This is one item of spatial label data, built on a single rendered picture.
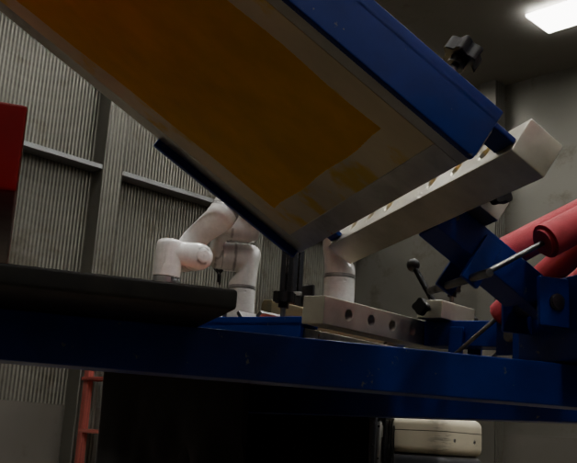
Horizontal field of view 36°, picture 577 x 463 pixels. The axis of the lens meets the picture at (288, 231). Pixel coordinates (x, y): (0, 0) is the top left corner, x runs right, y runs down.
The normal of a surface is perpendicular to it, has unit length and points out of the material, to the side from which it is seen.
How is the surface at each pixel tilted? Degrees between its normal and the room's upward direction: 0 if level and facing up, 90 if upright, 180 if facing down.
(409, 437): 90
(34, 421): 90
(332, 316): 93
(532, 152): 90
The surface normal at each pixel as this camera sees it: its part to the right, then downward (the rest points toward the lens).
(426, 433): -0.70, -0.21
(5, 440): 0.71, -0.12
